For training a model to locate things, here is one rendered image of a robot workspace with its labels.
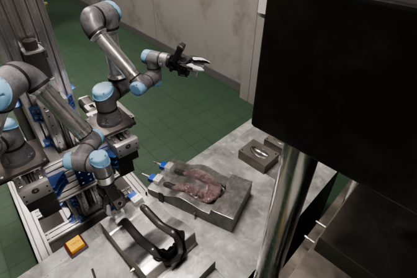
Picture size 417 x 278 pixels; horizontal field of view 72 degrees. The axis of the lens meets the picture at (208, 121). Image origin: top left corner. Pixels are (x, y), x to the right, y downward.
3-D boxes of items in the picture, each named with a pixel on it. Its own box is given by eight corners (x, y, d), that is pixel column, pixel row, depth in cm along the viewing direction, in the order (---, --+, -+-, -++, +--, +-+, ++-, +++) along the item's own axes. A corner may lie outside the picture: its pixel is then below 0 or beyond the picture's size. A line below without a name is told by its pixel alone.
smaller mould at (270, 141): (263, 145, 190) (264, 138, 186) (273, 136, 197) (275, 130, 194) (285, 158, 181) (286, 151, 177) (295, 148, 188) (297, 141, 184)
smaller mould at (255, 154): (237, 157, 180) (238, 149, 176) (252, 146, 189) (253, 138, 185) (264, 174, 169) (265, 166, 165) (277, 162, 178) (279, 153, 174)
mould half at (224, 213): (148, 194, 157) (146, 180, 150) (174, 164, 175) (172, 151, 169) (231, 233, 139) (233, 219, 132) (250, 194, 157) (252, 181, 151)
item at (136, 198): (121, 194, 149) (120, 187, 145) (130, 189, 152) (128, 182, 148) (136, 209, 141) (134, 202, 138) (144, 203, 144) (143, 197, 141)
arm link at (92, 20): (74, 6, 127) (146, 91, 139) (91, 0, 135) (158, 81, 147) (64, 21, 134) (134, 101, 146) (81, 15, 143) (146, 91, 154)
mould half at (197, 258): (103, 233, 138) (97, 216, 130) (147, 201, 153) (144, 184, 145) (169, 315, 110) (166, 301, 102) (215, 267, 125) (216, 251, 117)
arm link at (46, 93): (13, 58, 115) (94, 143, 138) (-6, 71, 106) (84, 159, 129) (31, 46, 111) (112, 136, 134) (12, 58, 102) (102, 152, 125)
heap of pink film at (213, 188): (169, 190, 152) (167, 180, 147) (185, 169, 164) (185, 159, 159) (212, 210, 142) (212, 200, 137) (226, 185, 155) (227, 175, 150)
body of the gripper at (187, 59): (194, 69, 148) (174, 65, 152) (193, 55, 142) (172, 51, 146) (188, 77, 143) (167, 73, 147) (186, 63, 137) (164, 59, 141)
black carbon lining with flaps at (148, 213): (118, 224, 134) (115, 212, 128) (146, 204, 143) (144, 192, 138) (165, 278, 115) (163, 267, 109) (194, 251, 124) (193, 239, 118)
